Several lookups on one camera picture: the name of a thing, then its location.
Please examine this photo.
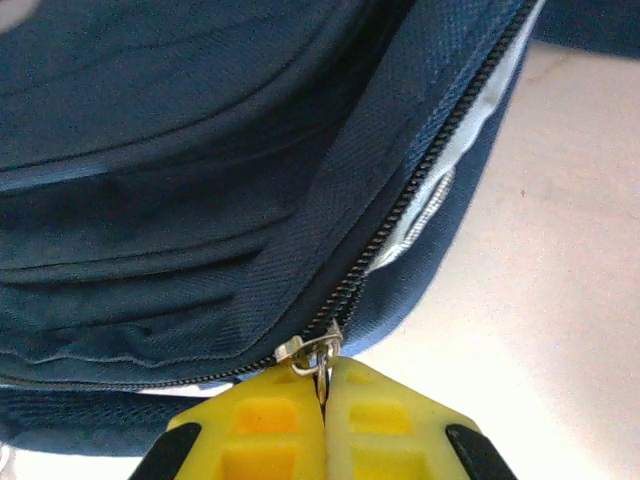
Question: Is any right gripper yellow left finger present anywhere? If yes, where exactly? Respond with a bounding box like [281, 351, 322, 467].
[132, 362, 329, 480]

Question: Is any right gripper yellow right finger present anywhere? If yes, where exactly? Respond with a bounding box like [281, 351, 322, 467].
[324, 355, 519, 480]

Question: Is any navy blue backpack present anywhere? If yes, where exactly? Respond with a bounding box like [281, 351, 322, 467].
[0, 0, 640, 459]

